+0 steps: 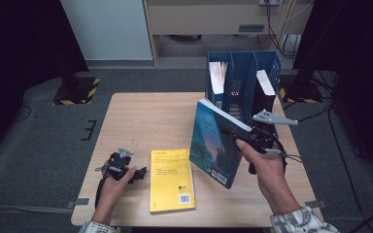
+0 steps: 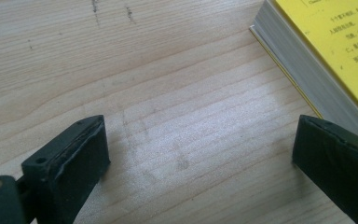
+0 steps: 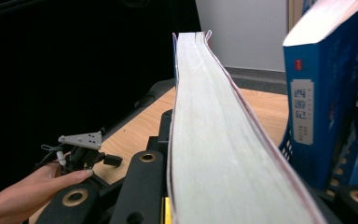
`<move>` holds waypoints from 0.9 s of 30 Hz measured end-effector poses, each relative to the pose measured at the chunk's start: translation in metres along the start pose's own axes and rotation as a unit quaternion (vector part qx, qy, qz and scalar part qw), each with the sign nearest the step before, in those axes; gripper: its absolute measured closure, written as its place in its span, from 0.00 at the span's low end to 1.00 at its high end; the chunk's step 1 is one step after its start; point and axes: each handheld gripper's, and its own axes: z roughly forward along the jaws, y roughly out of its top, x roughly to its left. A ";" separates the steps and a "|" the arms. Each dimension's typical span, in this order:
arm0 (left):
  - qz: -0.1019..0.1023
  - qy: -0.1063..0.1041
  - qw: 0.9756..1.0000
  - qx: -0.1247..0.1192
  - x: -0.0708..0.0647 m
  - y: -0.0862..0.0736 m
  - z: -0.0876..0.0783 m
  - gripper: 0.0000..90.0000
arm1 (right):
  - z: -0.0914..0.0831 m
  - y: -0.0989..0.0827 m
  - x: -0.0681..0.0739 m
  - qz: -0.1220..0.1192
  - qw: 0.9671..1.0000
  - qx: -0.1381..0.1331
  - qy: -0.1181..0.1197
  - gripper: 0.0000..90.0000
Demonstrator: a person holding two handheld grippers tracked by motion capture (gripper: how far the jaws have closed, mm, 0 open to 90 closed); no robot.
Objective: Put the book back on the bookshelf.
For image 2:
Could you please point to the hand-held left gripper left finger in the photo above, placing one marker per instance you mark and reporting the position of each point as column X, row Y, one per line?
column 65, row 174

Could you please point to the yellow book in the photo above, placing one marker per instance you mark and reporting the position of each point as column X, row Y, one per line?
column 338, row 40

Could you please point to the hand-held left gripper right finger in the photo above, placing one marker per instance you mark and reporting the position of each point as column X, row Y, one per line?
column 338, row 171

